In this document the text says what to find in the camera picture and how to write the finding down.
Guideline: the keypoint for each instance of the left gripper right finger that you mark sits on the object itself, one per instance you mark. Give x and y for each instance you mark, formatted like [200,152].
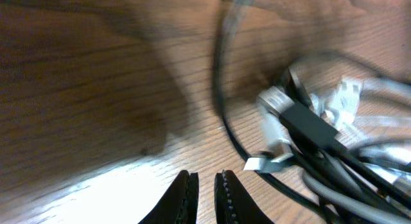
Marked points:
[233,204]

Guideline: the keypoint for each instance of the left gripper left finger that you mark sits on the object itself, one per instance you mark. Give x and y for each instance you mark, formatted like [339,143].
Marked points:
[179,204]

